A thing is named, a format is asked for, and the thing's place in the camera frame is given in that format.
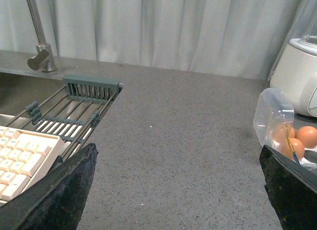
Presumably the brown egg behind lid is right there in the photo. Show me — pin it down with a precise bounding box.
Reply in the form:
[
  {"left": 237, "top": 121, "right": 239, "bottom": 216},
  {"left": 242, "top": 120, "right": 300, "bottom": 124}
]
[{"left": 272, "top": 123, "right": 295, "bottom": 146}]

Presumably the green metal drying rack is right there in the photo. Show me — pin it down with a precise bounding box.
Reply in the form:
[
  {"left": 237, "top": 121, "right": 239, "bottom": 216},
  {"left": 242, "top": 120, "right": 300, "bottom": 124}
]
[{"left": 2, "top": 75, "right": 123, "bottom": 160}]

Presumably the clear plastic egg box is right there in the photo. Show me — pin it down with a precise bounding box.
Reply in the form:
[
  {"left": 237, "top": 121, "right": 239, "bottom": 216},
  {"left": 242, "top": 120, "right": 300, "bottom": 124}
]
[{"left": 253, "top": 88, "right": 317, "bottom": 171}]

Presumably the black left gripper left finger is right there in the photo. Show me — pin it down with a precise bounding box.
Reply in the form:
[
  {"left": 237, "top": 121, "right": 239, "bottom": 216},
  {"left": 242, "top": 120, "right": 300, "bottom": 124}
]
[{"left": 0, "top": 143, "right": 98, "bottom": 230}]

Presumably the brown egg front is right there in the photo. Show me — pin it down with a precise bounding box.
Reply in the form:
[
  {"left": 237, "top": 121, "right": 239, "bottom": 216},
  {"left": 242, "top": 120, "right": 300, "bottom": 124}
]
[{"left": 281, "top": 138, "right": 305, "bottom": 161}]

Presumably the stainless steel sink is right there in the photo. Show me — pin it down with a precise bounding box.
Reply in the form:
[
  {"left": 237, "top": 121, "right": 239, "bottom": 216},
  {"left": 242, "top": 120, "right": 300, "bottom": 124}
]
[{"left": 0, "top": 68, "right": 66, "bottom": 127}]

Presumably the brown egg right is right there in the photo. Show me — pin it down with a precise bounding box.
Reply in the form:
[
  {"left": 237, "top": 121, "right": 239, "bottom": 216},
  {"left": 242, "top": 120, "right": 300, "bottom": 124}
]
[{"left": 295, "top": 126, "right": 317, "bottom": 148}]

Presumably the stainless steel faucet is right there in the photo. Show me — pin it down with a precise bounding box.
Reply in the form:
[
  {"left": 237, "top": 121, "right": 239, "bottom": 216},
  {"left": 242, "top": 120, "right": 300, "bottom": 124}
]
[{"left": 26, "top": 0, "right": 57, "bottom": 73}]

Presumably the white curtain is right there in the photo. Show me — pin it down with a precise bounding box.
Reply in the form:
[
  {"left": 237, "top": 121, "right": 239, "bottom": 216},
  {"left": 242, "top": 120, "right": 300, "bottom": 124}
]
[{"left": 0, "top": 0, "right": 309, "bottom": 80}]

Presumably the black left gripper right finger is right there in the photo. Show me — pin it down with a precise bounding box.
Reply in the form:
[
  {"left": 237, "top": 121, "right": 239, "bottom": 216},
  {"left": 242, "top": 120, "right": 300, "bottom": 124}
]
[{"left": 259, "top": 145, "right": 317, "bottom": 230}]

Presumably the white blender base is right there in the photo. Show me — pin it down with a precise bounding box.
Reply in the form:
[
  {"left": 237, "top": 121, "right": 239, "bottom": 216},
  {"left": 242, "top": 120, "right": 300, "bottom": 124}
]
[{"left": 270, "top": 38, "right": 317, "bottom": 117}]

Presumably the beige pink keyboard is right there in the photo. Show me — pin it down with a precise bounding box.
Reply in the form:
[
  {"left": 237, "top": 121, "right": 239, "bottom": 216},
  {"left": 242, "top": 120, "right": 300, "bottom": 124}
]
[{"left": 0, "top": 126, "right": 65, "bottom": 205}]

